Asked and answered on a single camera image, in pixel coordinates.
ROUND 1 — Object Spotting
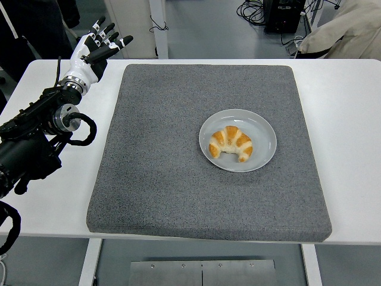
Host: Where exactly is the beige cloth cover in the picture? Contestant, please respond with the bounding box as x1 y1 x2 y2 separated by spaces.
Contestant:
299 0 381 60

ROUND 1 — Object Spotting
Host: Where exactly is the grey power strip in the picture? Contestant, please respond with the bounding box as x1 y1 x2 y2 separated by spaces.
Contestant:
286 41 303 57

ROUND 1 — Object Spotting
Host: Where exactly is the white chair base with caster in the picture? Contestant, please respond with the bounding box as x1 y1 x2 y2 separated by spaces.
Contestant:
67 27 82 42

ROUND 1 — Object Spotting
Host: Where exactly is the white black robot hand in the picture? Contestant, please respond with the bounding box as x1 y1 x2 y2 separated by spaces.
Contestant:
63 16 134 85

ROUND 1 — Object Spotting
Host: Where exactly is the black floor cable bundle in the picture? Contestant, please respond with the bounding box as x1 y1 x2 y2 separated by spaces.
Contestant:
236 0 267 27

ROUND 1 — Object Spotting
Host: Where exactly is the black computer case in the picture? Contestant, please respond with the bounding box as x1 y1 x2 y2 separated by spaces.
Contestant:
264 0 307 34

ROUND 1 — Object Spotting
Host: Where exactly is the person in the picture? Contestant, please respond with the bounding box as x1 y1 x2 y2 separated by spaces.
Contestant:
0 0 82 83

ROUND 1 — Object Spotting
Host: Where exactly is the white square column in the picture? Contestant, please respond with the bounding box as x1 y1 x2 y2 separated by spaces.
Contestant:
148 0 170 60

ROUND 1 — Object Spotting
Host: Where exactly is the thin white cable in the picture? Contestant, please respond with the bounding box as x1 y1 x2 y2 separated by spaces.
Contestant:
0 251 8 286

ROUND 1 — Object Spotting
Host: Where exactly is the white desk leg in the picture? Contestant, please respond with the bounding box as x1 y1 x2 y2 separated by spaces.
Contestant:
309 0 324 30

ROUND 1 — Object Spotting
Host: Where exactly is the golden brown croissant bread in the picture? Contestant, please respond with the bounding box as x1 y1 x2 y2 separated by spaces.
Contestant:
208 125 254 163

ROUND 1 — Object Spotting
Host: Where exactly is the thin black looped cable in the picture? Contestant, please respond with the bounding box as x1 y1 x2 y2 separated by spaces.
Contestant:
149 14 170 32

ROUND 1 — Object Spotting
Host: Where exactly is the grey round plate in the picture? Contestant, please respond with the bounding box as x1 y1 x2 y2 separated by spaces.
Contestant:
198 108 278 173

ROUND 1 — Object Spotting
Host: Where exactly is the grey speckled foam mat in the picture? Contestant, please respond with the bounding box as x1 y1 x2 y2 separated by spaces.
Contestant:
86 63 333 243

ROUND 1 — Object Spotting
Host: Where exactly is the white table leg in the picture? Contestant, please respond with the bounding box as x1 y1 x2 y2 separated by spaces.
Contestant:
301 243 324 286
77 238 104 286

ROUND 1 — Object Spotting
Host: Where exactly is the white cabinet panel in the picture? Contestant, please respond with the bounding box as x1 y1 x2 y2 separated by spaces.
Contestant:
104 0 157 59

